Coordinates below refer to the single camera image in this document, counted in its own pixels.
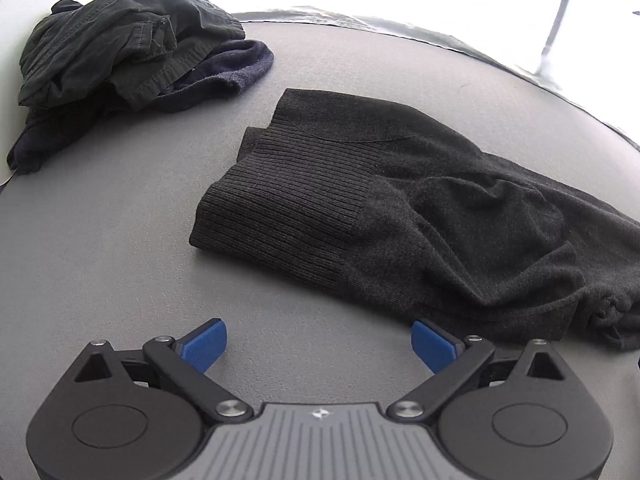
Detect dark green pants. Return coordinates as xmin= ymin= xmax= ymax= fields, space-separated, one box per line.
xmin=17 ymin=0 xmax=247 ymax=112

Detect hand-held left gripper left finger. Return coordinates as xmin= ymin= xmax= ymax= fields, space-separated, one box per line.
xmin=75 ymin=318 xmax=254 ymax=419

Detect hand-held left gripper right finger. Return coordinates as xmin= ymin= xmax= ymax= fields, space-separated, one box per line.
xmin=387 ymin=318 xmax=569 ymax=419

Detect navy knit garment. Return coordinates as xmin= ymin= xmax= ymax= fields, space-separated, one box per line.
xmin=6 ymin=40 xmax=275 ymax=176

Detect black knit sweater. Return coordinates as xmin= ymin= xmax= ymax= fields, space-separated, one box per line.
xmin=189 ymin=88 xmax=640 ymax=352

